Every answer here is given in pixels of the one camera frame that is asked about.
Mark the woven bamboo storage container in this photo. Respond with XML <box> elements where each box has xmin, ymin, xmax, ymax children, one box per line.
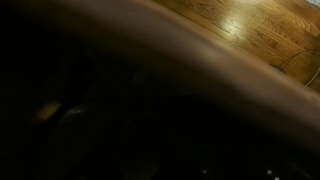
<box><xmin>0</xmin><ymin>0</ymin><xmax>320</xmax><ymax>180</ymax></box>

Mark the black floor cable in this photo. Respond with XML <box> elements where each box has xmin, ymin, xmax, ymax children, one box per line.
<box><xmin>270</xmin><ymin>47</ymin><xmax>320</xmax><ymax>73</ymax></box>

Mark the white floor cable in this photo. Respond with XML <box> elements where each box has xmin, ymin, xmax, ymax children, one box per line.
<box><xmin>304</xmin><ymin>66</ymin><xmax>320</xmax><ymax>88</ymax></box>

